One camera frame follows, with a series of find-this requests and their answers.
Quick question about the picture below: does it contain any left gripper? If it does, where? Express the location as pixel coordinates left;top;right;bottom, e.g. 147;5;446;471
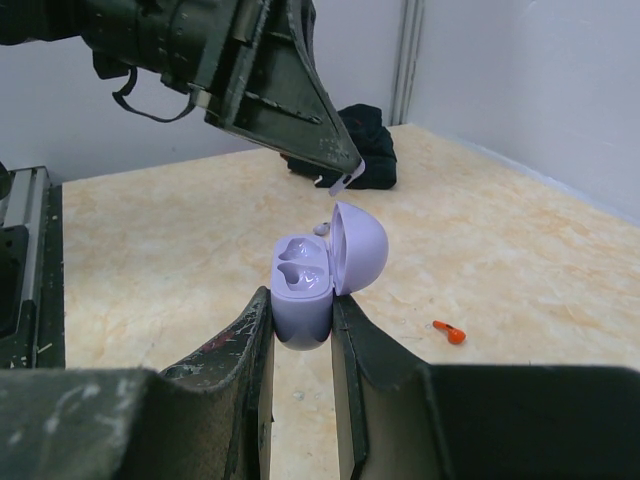
89;1;363;176

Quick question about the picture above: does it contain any purple earbud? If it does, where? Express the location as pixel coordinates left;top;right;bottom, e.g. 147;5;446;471
313;222;331;236
328;160;366;197

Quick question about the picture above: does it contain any purple earbud case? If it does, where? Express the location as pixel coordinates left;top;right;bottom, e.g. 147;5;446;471
270;201;389;351

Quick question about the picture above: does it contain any orange earbud right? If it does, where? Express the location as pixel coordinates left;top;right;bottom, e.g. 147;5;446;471
432;320;466;345

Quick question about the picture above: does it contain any black cloth pouch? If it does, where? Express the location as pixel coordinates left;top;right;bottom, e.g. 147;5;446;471
282;104;397;190

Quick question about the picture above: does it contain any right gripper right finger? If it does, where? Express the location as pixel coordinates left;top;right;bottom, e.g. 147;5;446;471
331;296;639;479

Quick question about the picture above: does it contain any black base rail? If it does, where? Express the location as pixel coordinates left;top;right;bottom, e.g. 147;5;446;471
1;167;65;369

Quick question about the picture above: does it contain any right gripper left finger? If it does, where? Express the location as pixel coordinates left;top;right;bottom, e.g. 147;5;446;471
1;287;274;479

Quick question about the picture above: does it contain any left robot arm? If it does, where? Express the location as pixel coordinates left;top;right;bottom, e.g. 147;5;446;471
1;0;364;177

